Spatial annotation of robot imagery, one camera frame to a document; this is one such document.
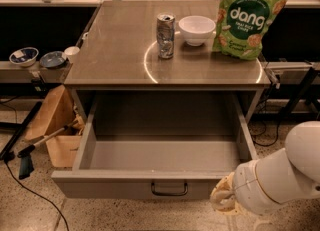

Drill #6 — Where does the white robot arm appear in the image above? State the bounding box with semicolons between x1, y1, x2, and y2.
210;121;320;215

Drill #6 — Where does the silver drink can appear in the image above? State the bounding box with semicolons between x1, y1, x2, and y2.
156;13;175;59

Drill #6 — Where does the grabber tool with green handle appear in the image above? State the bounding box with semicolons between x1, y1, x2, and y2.
17;118;79;180

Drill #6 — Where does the grey top drawer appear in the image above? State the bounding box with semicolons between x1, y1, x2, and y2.
52;91;257;199

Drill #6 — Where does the brown cardboard box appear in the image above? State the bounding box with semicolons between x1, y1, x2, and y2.
24;85;82;168

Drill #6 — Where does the black pole on floor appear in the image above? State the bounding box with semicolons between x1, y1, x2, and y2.
0;102;42;160

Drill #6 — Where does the dark blue bowl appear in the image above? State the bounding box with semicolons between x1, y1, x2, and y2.
40;51;66;69

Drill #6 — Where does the grey drawer cabinet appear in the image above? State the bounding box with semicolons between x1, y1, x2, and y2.
65;0;270;119

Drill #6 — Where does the small white cup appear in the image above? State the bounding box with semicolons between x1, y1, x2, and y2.
64;46;80;63

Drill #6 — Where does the white bowl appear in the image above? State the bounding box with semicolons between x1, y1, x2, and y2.
178;16;216;46

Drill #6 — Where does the black cables right side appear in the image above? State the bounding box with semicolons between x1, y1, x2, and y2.
250;84;284;148

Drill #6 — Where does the green dang chips bag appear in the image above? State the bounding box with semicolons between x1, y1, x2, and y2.
212;0;287;60

